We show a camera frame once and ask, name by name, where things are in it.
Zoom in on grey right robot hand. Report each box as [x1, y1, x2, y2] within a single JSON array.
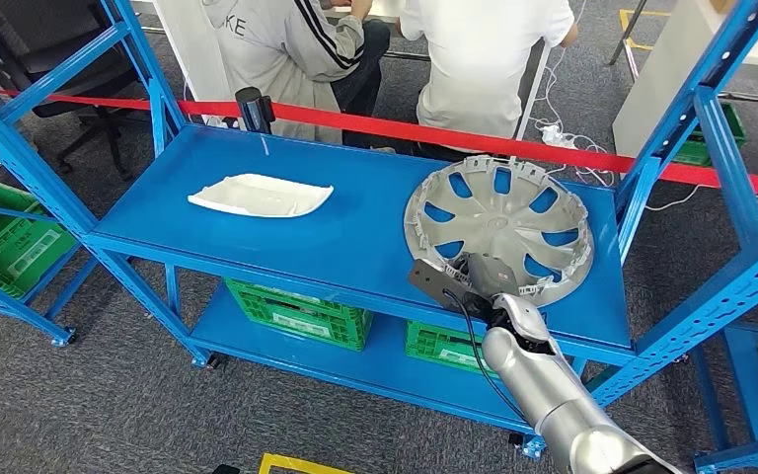
[[458, 252, 524, 305]]

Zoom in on grey plastic wheel hubcap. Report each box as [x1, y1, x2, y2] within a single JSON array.
[[403, 154, 595, 309]]

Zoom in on blue metal shelf rack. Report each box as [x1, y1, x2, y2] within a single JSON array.
[[0, 0, 758, 460], [692, 319, 758, 474], [0, 166, 103, 349]]

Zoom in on white curved plastic panel part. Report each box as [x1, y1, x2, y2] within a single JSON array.
[[187, 172, 336, 220]]

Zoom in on green plastic crate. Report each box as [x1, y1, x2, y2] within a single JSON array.
[[405, 319, 502, 379], [671, 101, 750, 168], [223, 276, 376, 354], [0, 172, 80, 301]]

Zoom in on white power strip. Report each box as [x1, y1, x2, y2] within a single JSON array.
[[538, 122, 577, 150]]

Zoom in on red barrier belt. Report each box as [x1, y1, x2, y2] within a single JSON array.
[[0, 87, 758, 201]]

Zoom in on person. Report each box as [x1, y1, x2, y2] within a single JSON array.
[[200, 0, 394, 146], [397, 0, 580, 143]]

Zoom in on white table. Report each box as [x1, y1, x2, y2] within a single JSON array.
[[611, 0, 758, 160]]

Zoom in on white desk panel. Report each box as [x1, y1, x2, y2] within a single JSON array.
[[151, 0, 237, 126]]

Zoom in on black office chair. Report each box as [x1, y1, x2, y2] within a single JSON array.
[[0, 0, 153, 183]]

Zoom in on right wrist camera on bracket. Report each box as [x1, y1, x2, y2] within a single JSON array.
[[408, 258, 494, 322]]

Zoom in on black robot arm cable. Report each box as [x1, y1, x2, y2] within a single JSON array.
[[442, 288, 532, 426]]

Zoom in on tangled white cables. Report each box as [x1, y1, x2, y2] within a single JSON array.
[[527, 39, 617, 190]]

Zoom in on long white floor cable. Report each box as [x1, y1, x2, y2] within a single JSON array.
[[644, 182, 758, 212]]

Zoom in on black barrier belt post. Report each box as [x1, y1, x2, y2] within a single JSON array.
[[234, 85, 277, 136]]

